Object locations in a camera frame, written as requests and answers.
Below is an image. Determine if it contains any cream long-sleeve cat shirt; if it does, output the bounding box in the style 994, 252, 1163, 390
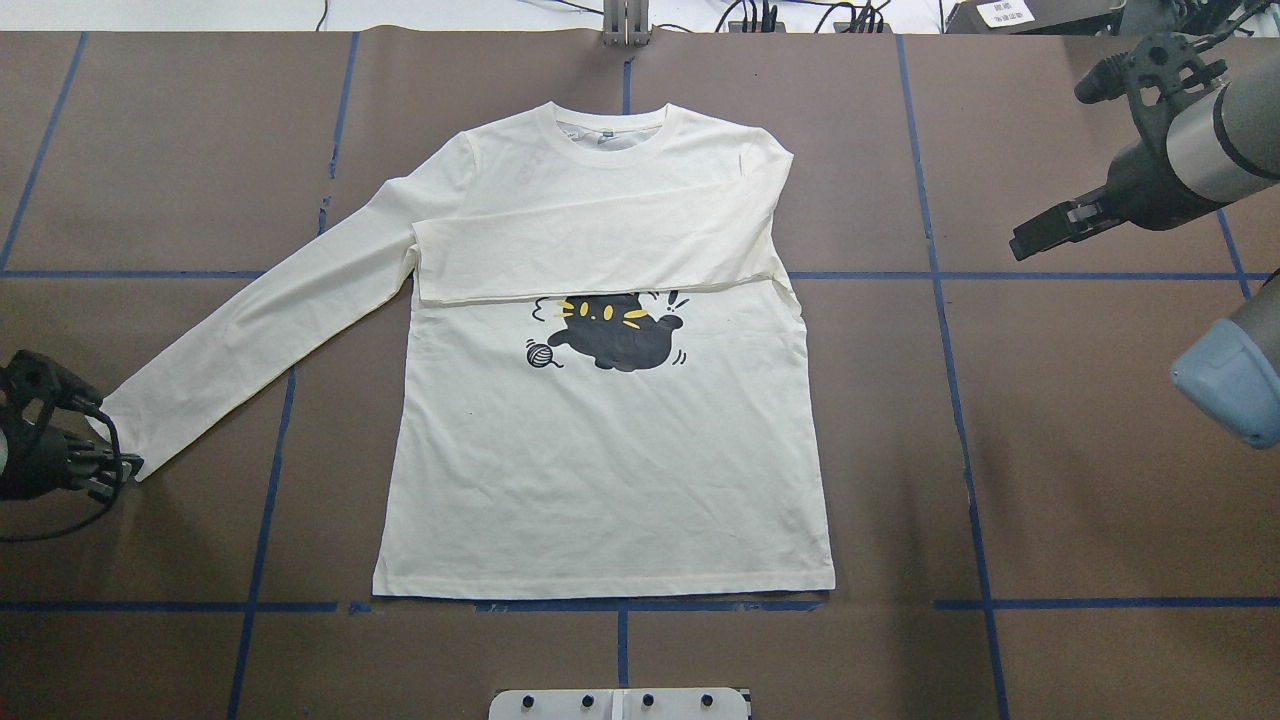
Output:
102, 102, 836, 600

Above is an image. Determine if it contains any dark labelled box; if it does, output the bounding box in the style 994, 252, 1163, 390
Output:
943, 1, 1123, 36

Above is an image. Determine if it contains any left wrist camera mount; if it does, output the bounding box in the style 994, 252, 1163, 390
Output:
3, 350, 104, 418

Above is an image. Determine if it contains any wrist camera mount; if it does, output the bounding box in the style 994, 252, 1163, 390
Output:
3, 350, 104, 418
1074, 32, 1228, 140

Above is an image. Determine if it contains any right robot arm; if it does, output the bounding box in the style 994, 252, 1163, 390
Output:
1009, 74, 1279, 450

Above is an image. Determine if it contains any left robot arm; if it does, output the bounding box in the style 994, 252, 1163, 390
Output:
1, 427, 145, 503

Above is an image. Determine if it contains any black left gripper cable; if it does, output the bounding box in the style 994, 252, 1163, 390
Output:
0, 405, 125, 543

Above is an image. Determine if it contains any brown paper table cover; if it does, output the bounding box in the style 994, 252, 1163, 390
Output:
3, 26, 1277, 719

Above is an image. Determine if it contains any aluminium frame post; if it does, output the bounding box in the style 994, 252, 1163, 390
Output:
602, 0, 652, 47

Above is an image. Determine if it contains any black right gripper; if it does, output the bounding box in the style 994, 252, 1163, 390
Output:
1009, 141, 1216, 261

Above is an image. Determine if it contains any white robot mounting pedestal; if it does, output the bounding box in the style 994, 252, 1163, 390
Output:
486, 687, 753, 719

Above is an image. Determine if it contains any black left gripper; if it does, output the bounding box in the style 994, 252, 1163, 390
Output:
1, 427, 145, 503

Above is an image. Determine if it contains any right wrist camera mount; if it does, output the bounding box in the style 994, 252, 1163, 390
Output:
1074, 32, 1228, 140

